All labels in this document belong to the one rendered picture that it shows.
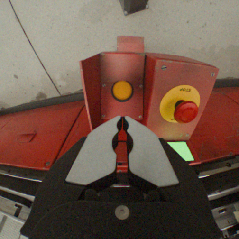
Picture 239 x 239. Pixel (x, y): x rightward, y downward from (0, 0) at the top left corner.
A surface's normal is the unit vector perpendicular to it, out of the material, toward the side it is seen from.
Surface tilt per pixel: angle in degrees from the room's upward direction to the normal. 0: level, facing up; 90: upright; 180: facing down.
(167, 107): 0
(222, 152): 90
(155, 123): 0
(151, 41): 0
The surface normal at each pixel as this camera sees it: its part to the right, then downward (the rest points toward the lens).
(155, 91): -0.03, 0.59
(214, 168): -0.14, -0.80
